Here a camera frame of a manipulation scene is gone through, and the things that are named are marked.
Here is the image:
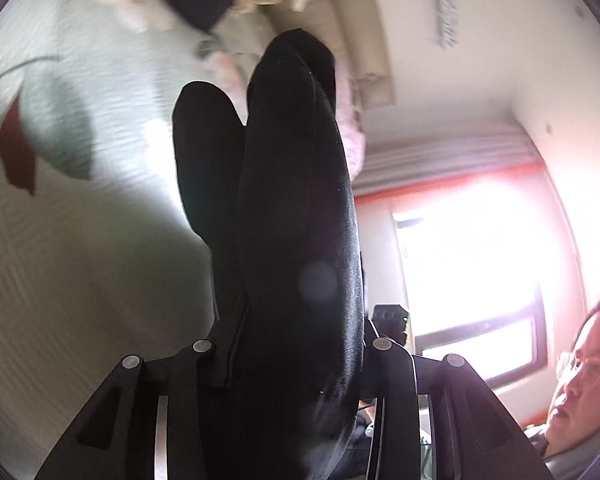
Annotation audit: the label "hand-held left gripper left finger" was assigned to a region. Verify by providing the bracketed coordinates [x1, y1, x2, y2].
[32, 305, 252, 480]

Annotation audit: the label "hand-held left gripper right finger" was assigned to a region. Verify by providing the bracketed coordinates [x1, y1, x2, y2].
[355, 317, 556, 480]

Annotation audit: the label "black garment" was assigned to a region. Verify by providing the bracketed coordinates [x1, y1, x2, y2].
[172, 29, 369, 480]

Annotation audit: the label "window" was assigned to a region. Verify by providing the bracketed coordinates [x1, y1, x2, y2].
[392, 180, 589, 377]

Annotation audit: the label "orange trimmed curtain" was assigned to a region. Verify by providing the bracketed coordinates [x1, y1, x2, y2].
[352, 120, 547, 207]

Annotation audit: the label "pink blanket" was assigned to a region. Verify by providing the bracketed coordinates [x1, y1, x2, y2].
[200, 40, 369, 182]

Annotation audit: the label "white floral quilted bedspread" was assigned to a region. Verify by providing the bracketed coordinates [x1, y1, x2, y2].
[0, 0, 281, 461]

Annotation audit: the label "eyeglasses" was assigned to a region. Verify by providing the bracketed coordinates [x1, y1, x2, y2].
[555, 352, 600, 387]

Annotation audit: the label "person's green shirt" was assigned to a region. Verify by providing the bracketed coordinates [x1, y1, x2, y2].
[420, 422, 600, 480]

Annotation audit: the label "beige headboard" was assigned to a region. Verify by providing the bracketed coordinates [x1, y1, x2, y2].
[270, 0, 399, 109]

